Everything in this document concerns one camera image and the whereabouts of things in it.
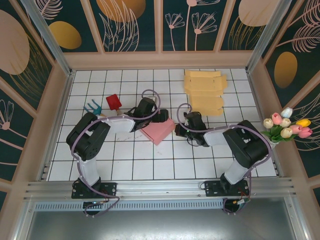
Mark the pink paper box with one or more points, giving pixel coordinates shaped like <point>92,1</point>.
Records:
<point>157,132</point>

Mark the yellow paper box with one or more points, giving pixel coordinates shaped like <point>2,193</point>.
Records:
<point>202,82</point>

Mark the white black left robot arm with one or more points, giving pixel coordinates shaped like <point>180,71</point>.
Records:
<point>120,125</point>

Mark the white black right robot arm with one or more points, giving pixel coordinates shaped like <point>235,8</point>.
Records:
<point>215,136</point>

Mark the red toy shovel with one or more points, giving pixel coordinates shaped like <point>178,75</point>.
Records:
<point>113,102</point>

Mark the teal toy rake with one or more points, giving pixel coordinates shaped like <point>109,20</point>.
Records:
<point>93,108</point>

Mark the white vase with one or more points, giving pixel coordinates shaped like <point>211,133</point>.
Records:
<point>275,145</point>

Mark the artificial tulip bouquet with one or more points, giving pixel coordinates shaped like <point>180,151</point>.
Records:
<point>285,125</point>

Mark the grey metal sheet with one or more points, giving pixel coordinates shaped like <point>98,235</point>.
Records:
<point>160,225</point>

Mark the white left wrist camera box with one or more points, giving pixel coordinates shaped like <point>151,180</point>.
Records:
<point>151,96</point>

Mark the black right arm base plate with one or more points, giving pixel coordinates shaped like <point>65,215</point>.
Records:
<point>212,187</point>

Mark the aluminium mounting rail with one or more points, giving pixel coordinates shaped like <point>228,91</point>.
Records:
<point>160,187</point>

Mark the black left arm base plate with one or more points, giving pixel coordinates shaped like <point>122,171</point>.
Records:
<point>107,187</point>

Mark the aluminium frame post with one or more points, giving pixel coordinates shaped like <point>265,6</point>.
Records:
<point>267,32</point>
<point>50,37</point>

